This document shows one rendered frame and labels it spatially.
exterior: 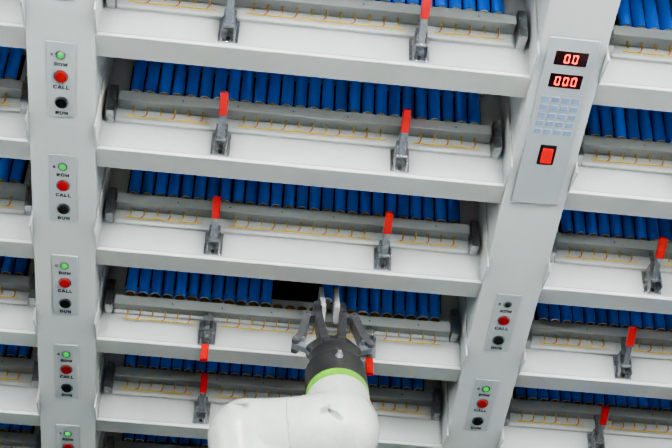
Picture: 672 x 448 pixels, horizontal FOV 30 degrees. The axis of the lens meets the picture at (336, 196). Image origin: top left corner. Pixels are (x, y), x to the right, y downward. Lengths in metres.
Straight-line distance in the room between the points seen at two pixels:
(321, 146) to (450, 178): 0.20
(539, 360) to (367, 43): 0.67
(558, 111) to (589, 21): 0.14
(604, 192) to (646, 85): 0.19
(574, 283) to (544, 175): 0.23
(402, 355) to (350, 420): 0.41
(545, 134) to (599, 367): 0.51
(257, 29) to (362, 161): 0.26
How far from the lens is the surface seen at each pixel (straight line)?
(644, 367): 2.21
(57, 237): 1.97
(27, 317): 2.12
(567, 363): 2.17
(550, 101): 1.80
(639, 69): 1.84
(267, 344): 2.09
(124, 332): 2.10
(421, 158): 1.88
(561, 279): 2.03
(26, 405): 2.25
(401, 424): 2.25
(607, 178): 1.94
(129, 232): 1.98
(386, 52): 1.76
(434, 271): 1.99
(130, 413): 2.23
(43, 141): 1.87
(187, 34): 1.76
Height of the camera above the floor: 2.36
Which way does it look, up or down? 36 degrees down
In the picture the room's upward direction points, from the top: 8 degrees clockwise
